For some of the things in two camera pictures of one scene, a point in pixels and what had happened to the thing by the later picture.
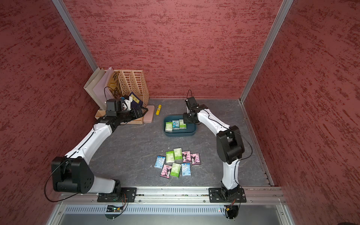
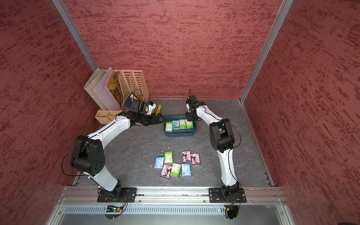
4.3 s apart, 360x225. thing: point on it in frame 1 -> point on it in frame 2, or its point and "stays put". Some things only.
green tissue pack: [178, 154] -> [189, 124]
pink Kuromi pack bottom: [166, 170] stays put
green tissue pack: [168, 126] stays put
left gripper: [140, 108] -> [153, 121]
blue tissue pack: [160, 161] stays put
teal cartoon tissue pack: [176, 124] stays put
